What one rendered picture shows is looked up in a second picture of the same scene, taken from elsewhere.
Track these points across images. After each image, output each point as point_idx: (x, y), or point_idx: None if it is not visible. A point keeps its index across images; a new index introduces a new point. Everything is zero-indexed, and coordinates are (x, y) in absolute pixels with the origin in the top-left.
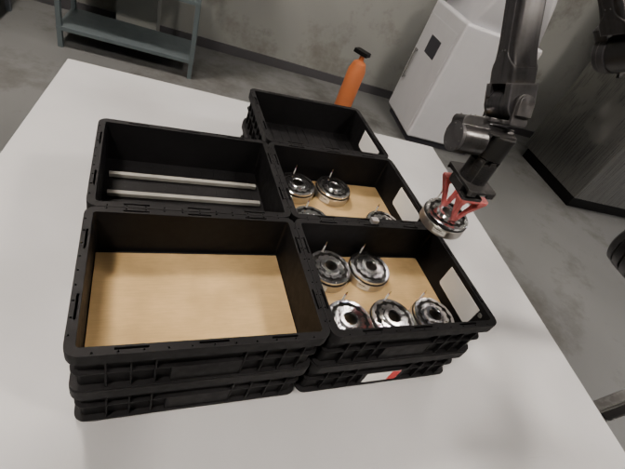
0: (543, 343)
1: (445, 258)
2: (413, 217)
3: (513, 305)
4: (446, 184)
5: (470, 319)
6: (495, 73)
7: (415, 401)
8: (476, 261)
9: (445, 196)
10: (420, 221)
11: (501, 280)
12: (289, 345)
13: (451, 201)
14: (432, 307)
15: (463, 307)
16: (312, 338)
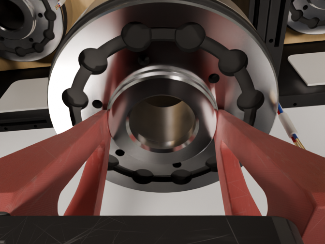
0: (114, 203)
1: (151, 97)
2: (319, 71)
3: (170, 196)
4: (268, 174)
5: (6, 92)
6: None
7: None
8: (250, 183)
9: (229, 136)
10: (277, 71)
11: (213, 200)
12: None
13: (217, 163)
14: (25, 13)
15: (32, 90)
16: None
